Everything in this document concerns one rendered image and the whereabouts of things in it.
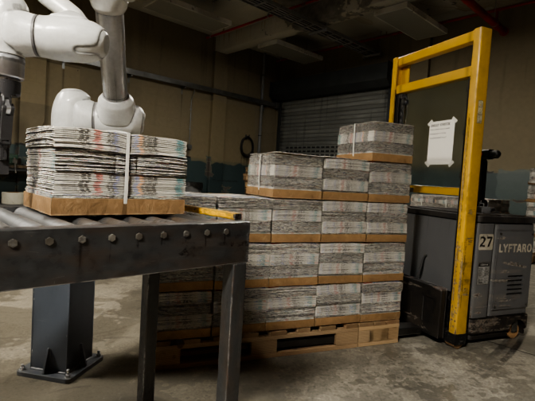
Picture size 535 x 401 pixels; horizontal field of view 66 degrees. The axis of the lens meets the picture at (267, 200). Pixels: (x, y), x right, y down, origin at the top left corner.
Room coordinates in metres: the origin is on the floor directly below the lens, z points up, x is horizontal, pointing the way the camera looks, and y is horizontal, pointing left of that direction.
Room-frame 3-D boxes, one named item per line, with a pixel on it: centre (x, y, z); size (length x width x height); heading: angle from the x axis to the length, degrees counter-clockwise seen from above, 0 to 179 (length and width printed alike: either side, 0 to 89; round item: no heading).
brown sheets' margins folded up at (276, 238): (2.27, 0.04, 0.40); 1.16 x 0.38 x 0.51; 113
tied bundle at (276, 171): (2.33, -0.08, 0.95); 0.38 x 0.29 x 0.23; 24
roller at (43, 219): (1.09, 0.58, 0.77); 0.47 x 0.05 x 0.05; 44
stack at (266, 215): (2.27, 0.04, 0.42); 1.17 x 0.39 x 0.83; 113
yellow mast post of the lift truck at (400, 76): (3.03, -0.90, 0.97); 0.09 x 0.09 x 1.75; 23
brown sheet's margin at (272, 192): (2.33, -0.08, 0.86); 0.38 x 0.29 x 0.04; 24
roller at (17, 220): (1.04, 0.63, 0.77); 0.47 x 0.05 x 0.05; 44
